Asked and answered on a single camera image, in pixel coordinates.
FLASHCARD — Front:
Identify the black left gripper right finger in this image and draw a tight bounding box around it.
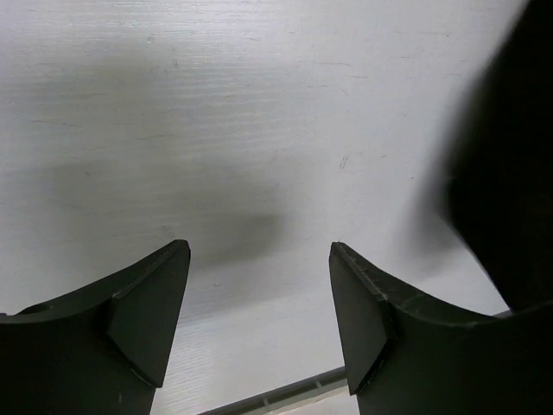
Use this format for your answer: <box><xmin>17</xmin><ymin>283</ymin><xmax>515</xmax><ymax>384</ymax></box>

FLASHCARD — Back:
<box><xmin>329</xmin><ymin>242</ymin><xmax>552</xmax><ymax>414</ymax></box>

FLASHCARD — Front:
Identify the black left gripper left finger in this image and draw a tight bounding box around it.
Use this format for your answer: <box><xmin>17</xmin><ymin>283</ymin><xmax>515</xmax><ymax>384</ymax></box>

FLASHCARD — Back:
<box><xmin>1</xmin><ymin>239</ymin><xmax>190</xmax><ymax>414</ymax></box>

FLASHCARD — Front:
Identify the black skirt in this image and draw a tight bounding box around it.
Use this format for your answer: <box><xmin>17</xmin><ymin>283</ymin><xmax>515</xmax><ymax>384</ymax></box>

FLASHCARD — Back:
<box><xmin>441</xmin><ymin>1</ymin><xmax>552</xmax><ymax>310</ymax></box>

